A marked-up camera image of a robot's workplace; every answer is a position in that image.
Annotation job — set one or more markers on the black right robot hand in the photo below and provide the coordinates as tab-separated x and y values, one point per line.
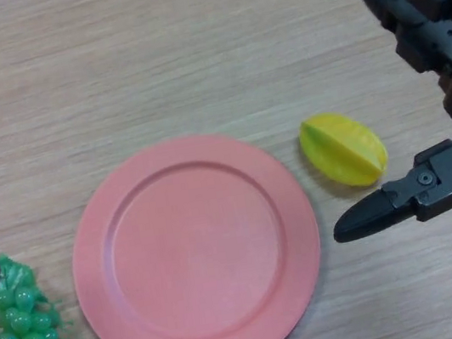
451	177

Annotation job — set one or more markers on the pink round plate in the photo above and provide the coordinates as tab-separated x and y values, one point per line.
197	260

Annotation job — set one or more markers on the yellow green starfruit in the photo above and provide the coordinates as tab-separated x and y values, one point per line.
343	151

